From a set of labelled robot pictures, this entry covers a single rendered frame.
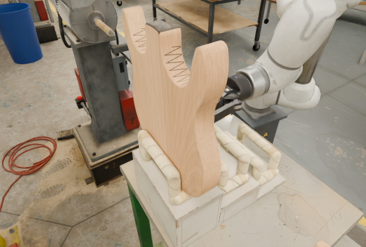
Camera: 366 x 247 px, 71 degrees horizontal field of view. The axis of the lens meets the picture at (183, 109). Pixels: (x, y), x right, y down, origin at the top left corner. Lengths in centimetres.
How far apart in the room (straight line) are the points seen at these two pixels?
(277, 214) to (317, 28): 57
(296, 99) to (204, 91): 118
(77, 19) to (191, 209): 111
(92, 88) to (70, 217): 92
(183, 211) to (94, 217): 141
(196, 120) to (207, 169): 11
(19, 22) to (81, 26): 267
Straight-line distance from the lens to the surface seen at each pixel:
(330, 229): 96
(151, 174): 75
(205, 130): 48
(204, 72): 37
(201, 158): 49
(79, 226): 204
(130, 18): 62
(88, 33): 150
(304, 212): 97
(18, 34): 415
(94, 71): 176
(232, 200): 81
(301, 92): 151
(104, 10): 149
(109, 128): 203
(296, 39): 66
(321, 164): 252
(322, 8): 65
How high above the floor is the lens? 169
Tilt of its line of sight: 37 degrees down
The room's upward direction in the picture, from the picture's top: straight up
